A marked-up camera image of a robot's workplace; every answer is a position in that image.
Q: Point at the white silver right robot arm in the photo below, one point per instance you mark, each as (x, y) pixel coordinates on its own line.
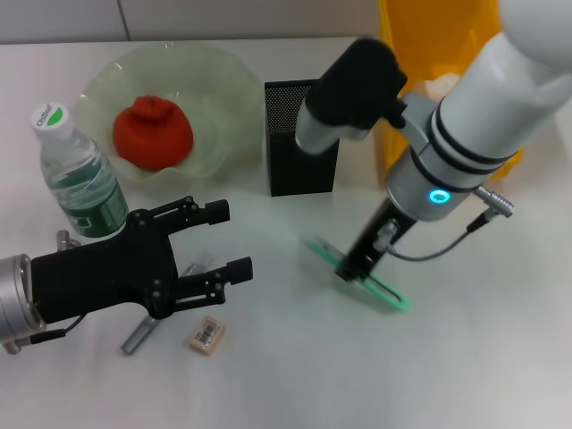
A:
(491, 111)

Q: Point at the orange fruit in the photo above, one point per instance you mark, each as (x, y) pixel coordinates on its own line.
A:
(152, 134)

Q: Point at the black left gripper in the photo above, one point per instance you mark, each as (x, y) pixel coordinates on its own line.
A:
(98, 277)

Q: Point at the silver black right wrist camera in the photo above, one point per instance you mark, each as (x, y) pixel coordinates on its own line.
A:
(357, 89)

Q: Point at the beige eraser with barcode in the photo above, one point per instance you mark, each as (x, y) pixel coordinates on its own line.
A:
(205, 335)

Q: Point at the green utility knife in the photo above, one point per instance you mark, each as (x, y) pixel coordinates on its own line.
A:
(400, 307)

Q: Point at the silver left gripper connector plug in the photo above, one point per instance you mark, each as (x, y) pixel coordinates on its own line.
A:
(64, 239)

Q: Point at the pale green glass fruit plate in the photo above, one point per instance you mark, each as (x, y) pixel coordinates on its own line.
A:
(223, 89)

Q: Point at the white paper ball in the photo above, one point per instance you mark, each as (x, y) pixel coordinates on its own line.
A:
(440, 87)

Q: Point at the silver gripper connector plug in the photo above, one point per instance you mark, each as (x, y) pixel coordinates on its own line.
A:
(64, 239)
(386, 234)

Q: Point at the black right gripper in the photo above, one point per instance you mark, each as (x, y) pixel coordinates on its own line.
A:
(380, 237)

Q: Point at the grey pen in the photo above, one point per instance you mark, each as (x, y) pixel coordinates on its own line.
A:
(134, 342)

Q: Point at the yellow plastic bin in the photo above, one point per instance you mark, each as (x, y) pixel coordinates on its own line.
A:
(424, 44)

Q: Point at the clear green-label water bottle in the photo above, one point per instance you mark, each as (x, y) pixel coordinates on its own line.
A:
(76, 179)

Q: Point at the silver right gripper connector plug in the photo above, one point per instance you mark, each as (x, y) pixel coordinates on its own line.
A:
(386, 234)

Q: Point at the black mesh pen holder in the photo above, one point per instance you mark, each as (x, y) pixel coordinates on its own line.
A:
(304, 174)

